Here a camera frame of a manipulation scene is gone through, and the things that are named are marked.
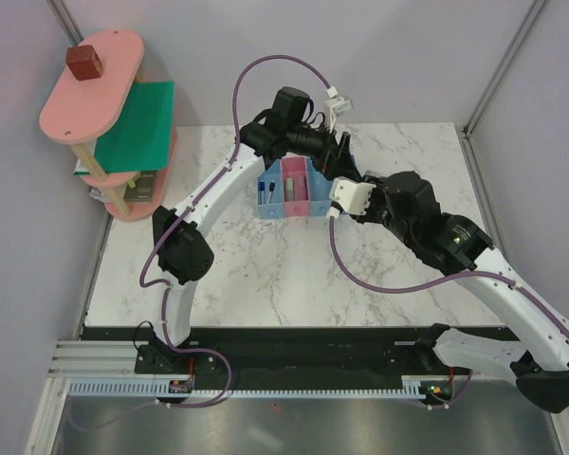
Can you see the green folder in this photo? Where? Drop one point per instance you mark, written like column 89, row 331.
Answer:
column 141, row 138

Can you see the black Canon setup booklet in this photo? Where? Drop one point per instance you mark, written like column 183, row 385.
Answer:
column 143, row 188

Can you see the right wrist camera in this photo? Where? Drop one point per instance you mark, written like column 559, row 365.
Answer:
column 351, row 197

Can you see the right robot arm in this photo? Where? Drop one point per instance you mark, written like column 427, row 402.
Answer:
column 537, row 362

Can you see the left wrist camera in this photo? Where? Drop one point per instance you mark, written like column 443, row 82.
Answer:
column 335, row 108

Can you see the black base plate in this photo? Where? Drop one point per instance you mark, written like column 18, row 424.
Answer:
column 423, row 337

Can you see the blue cap marker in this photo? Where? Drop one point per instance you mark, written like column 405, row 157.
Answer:
column 262, row 192

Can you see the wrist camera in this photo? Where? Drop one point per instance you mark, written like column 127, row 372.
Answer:
column 351, row 197
column 335, row 108

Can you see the pink wooden shelf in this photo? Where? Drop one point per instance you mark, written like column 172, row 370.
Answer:
column 77, row 112

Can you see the pink plastic bin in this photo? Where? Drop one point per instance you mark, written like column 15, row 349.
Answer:
column 296, row 167

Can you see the brown wooden block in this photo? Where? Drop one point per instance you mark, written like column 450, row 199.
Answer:
column 84, row 62

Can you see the white cable duct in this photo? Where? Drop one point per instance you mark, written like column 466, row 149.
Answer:
column 166, row 388

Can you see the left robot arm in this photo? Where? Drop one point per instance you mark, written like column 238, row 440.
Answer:
column 182, row 251

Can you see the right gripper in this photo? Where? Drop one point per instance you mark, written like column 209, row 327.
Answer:
column 377, row 191

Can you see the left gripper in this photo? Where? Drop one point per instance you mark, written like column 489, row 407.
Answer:
column 338, row 160

